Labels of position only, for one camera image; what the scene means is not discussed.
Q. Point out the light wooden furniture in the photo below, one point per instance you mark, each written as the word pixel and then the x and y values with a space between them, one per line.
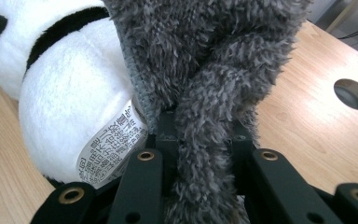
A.
pixel 345 14

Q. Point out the panda plush toy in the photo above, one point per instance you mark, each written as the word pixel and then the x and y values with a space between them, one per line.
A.
pixel 74 93

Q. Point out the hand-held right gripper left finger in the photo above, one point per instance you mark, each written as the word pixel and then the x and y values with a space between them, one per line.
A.
pixel 167 137

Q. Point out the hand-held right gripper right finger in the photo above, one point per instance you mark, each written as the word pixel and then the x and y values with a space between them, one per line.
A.
pixel 241 149

